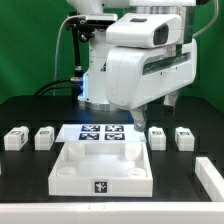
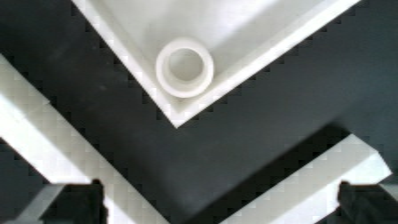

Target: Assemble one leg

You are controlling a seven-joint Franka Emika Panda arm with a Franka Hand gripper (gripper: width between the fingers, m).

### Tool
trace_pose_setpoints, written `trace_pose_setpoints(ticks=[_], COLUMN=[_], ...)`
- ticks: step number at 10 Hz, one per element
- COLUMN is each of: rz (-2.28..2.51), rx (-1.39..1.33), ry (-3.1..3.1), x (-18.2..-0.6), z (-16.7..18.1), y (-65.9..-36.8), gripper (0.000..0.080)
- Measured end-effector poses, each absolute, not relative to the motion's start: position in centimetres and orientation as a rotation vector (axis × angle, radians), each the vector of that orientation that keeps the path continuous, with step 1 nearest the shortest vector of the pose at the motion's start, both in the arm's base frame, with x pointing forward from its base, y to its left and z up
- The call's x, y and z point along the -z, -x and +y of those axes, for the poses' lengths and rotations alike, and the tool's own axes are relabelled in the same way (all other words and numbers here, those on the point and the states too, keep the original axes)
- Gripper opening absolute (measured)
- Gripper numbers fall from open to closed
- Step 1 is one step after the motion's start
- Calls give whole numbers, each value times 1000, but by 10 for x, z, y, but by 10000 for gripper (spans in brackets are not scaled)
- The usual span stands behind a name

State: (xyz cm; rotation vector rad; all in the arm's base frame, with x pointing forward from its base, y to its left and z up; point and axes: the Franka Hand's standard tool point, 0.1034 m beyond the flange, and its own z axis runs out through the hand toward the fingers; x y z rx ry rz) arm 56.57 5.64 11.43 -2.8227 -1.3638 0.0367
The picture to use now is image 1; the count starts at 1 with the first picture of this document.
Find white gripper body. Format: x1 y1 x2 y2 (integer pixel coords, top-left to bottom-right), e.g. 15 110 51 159
106 40 197 110

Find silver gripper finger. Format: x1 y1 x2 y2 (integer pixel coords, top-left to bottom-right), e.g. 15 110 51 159
163 91 179 116
131 106 146 132

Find white square tabletop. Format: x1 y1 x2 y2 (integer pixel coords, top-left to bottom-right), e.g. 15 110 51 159
48 142 153 197

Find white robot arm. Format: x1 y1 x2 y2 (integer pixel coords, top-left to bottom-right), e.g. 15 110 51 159
66 0 218 132

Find white marker sheet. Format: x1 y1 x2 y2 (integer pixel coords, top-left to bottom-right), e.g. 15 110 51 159
56 124 146 142

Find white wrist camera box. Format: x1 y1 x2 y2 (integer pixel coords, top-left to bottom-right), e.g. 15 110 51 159
106 13 182 48

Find black cables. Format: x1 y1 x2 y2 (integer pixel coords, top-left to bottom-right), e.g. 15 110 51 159
33 78 83 97

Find black camera on stand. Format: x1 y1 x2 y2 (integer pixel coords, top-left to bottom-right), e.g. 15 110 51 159
66 13 118 110

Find grey cable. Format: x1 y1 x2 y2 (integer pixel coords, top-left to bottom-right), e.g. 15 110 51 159
53 15 81 97

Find white front rail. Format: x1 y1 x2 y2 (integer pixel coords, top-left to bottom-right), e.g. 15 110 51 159
0 202 224 224

